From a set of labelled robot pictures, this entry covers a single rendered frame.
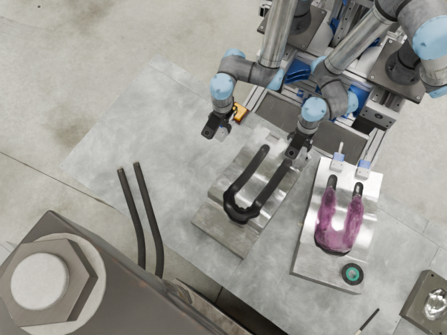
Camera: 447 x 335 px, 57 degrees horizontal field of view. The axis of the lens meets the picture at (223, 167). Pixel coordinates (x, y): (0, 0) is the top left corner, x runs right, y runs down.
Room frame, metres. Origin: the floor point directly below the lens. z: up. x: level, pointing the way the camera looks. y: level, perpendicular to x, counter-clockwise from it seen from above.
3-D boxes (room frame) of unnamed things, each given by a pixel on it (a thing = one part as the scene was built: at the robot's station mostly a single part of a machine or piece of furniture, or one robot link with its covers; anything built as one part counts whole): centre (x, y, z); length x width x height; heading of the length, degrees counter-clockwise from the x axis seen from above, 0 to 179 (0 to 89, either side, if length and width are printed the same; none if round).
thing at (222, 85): (0.70, -0.01, 1.25); 0.09 x 0.08 x 0.11; 158
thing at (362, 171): (0.54, -0.59, 0.86); 0.13 x 0.05 x 0.05; 159
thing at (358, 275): (0.10, -0.45, 0.93); 0.08 x 0.08 x 0.04
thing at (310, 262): (0.30, -0.45, 0.86); 0.50 x 0.26 x 0.11; 159
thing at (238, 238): (0.46, -0.11, 0.87); 0.50 x 0.26 x 0.14; 142
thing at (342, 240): (0.31, -0.44, 0.90); 0.26 x 0.18 x 0.08; 159
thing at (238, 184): (0.46, -0.13, 0.92); 0.35 x 0.16 x 0.09; 142
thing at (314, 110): (0.62, -0.32, 1.21); 0.09 x 0.08 x 0.11; 105
